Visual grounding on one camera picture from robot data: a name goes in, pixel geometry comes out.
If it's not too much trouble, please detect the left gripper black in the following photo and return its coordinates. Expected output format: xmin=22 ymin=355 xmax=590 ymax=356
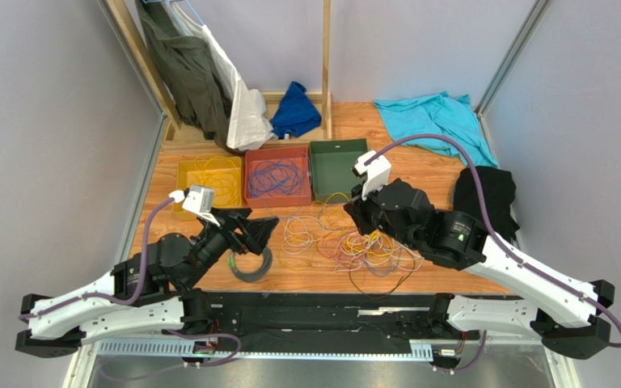
xmin=182 ymin=208 xmax=281 ymax=292

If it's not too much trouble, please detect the blue thin cable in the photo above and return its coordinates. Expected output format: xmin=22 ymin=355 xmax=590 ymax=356
xmin=248 ymin=155 xmax=311 ymax=201

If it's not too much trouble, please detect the orange yellow thin cable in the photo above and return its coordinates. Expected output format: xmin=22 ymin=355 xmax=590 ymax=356
xmin=186 ymin=154 xmax=311 ymax=272

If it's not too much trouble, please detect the bright yellow cable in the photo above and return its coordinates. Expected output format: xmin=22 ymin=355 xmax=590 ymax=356
xmin=310 ymin=192 xmax=398 ymax=259

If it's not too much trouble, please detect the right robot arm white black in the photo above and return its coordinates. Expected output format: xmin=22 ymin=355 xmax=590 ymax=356
xmin=344 ymin=179 xmax=615 ymax=360

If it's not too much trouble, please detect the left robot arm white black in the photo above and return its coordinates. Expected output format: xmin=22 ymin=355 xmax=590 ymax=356
xmin=15 ymin=209 xmax=279 ymax=358

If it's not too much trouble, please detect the red plastic bin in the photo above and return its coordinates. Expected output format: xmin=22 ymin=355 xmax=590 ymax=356
xmin=243 ymin=145 xmax=312 ymax=209

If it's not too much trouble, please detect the yellow plastic bin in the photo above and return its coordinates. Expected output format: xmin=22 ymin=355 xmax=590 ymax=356
xmin=176 ymin=154 xmax=243 ymax=209

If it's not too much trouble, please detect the green plastic bin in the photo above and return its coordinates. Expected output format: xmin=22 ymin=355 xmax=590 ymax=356
xmin=309 ymin=138 xmax=369 ymax=203

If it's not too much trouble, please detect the black cloth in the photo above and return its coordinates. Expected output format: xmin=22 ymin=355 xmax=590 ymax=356
xmin=453 ymin=166 xmax=520 ymax=243

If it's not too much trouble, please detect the white garment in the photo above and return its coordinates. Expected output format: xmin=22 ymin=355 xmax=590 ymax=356
xmin=168 ymin=5 xmax=274 ymax=151

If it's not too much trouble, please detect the cyan cloth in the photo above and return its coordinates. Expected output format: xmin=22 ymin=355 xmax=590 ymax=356
xmin=374 ymin=91 xmax=499 ymax=168

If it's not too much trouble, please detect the dark blue cloth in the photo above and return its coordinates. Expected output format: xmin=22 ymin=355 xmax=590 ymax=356
xmin=270 ymin=81 xmax=322 ymax=138

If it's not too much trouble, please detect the olive green garment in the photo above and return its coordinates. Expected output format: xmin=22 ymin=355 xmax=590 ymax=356
xmin=135 ymin=1 xmax=238 ymax=154

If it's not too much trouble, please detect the grey coiled cable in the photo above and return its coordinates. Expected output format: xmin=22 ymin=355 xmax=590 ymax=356
xmin=228 ymin=244 xmax=274 ymax=284

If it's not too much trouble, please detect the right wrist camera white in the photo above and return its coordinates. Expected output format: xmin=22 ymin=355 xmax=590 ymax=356
xmin=353 ymin=150 xmax=391 ymax=200

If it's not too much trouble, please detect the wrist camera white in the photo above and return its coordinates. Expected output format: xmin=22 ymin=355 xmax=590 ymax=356
xmin=168 ymin=184 xmax=221 ymax=226
xmin=353 ymin=150 xmax=391 ymax=200

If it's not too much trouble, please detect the orange red thin cable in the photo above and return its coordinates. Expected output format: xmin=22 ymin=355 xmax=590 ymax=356
xmin=313 ymin=228 xmax=355 ymax=264

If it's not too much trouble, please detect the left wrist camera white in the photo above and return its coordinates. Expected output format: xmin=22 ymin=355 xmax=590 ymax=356
xmin=168 ymin=184 xmax=221 ymax=226

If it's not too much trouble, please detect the dark brown thin cable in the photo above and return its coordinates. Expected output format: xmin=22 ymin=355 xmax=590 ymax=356
xmin=348 ymin=266 xmax=419 ymax=300

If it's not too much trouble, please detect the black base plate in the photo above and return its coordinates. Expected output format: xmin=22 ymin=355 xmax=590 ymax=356
xmin=181 ymin=289 xmax=466 ymax=355

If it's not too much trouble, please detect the wooden rack frame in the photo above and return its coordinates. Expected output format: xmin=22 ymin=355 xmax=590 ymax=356
xmin=104 ymin=1 xmax=334 ymax=150

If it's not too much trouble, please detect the aluminium rail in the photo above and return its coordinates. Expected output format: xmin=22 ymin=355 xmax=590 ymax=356
xmin=95 ymin=335 xmax=435 ymax=363

